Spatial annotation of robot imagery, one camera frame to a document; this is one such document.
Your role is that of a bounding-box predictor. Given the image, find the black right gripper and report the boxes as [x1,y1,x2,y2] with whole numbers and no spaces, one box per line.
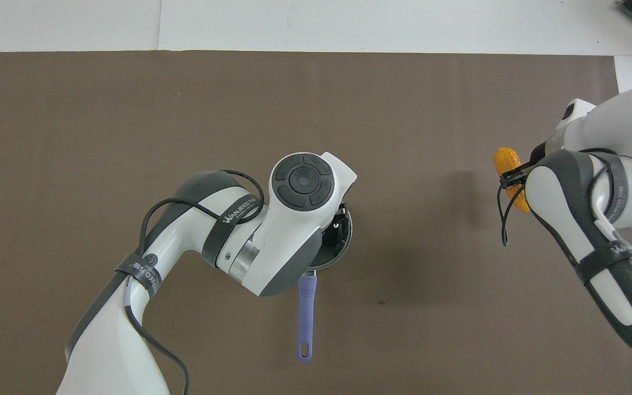
[500,141,549,190]

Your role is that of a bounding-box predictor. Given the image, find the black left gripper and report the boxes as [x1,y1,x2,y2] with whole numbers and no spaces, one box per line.
[320,204,348,248]

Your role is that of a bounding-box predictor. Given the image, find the yellow toy corn cob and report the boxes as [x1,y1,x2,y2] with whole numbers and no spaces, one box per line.
[493,146,531,214]

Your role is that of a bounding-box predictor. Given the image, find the brown table mat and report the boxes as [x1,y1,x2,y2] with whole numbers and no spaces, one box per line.
[0,50,632,395]

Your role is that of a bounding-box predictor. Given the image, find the dark saucepan with purple handle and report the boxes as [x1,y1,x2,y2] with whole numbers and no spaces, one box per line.
[296,206,354,363]

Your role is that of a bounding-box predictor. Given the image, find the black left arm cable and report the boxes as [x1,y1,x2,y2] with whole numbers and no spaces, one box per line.
[124,168,267,395]

